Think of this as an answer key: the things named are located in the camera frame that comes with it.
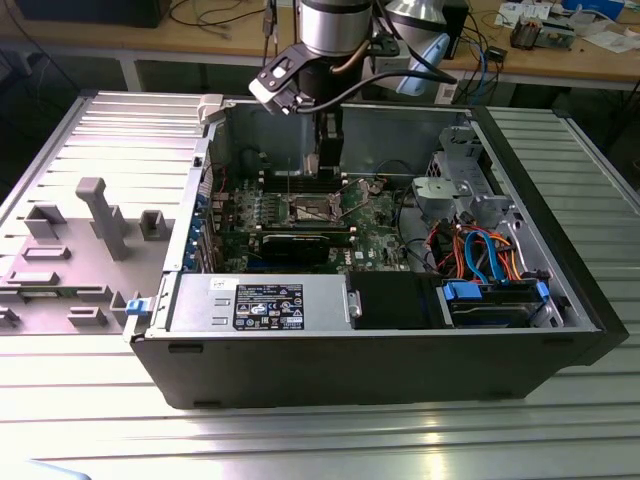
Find CPU cooler heatsink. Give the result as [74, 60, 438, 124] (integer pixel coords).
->
[509, 13, 542, 51]

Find green motherboard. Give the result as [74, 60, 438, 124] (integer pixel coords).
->
[208, 172, 417, 277]

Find black graphics card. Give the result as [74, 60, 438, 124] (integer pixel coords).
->
[259, 230, 333, 269]

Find grey plastic case latch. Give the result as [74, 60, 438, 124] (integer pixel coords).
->
[196, 93, 227, 126]

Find silver drive cage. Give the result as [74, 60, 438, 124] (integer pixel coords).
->
[429, 123, 524, 236]

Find black plastic shroud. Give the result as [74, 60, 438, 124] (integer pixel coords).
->
[347, 272, 444, 331]

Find tall black box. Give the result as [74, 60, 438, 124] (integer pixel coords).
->
[443, 0, 471, 61]

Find blue disk carrier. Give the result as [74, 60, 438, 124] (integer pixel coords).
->
[438, 279, 552, 329]

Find silver power supply unit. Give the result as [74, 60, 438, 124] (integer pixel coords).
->
[168, 273, 351, 335]

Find wooden workbench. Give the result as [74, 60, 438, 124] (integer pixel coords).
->
[0, 0, 640, 94]

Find white printed card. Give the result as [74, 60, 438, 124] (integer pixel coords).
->
[494, 1, 532, 29]

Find black PC case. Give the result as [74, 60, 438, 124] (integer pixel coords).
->
[122, 93, 630, 412]

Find hard disk drive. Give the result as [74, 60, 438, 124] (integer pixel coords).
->
[448, 295, 537, 329]

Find grey electronic device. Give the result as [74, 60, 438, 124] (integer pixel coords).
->
[538, 14, 577, 51]

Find black computer case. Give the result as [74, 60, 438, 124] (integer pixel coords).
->
[14, 0, 172, 29]

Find grey parts rack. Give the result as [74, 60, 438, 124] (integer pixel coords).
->
[0, 176, 177, 337]

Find blue box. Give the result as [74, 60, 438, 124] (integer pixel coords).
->
[563, 0, 626, 14]

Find white paper sheets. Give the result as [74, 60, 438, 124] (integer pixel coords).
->
[582, 27, 640, 55]

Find green RAM stick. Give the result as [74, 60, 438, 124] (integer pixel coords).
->
[19, 288, 81, 301]

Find pale blue rounded object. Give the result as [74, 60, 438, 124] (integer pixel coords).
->
[27, 458, 96, 480]

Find black camera cable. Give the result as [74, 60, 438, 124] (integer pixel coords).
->
[292, 29, 457, 115]

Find CPU socket with metal frame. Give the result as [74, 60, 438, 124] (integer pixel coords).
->
[287, 192, 347, 225]

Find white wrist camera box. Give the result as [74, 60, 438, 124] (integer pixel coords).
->
[248, 43, 322, 117]

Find thin black wire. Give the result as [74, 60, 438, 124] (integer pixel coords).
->
[372, 158, 436, 275]

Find silver bracket with round boss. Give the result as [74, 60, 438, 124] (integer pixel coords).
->
[412, 176, 474, 221]

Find blue flat data cable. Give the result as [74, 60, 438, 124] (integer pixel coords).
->
[462, 228, 509, 287]

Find orange wire bundle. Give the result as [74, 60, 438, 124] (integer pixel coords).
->
[447, 224, 527, 284]

